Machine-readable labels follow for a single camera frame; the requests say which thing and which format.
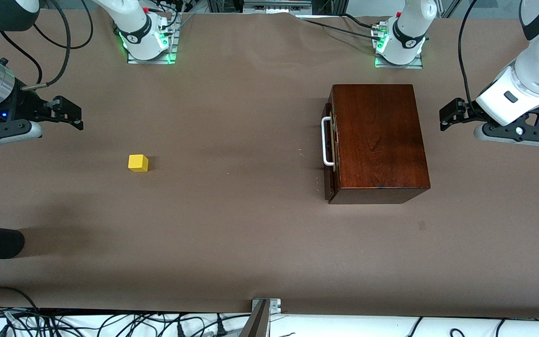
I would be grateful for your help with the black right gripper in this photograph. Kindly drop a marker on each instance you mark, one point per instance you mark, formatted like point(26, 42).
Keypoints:
point(20, 108)

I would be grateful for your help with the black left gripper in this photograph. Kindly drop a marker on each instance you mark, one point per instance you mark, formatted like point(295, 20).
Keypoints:
point(467, 112)

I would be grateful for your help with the yellow wooden block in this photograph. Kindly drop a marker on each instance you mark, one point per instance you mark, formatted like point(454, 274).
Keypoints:
point(137, 163)

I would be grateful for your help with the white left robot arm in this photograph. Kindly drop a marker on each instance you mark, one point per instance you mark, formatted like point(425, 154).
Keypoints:
point(536, 70)

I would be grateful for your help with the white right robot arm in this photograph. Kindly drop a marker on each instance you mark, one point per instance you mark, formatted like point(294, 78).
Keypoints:
point(134, 21)

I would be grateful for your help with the dark brown wooden cabinet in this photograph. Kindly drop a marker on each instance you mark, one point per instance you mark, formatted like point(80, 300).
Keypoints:
point(377, 135)

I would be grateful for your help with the metal bar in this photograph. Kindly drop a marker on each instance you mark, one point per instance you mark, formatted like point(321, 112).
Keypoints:
point(256, 323)

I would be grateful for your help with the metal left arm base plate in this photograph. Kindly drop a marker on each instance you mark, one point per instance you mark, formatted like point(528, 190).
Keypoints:
point(398, 64)

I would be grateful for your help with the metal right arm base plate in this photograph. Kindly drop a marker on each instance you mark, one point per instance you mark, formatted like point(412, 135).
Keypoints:
point(150, 58)

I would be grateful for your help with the aluminium frame rail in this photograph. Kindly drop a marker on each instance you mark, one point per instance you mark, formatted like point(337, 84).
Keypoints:
point(274, 5)

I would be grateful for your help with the small metal bracket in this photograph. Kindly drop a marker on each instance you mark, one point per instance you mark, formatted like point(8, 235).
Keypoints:
point(274, 305)

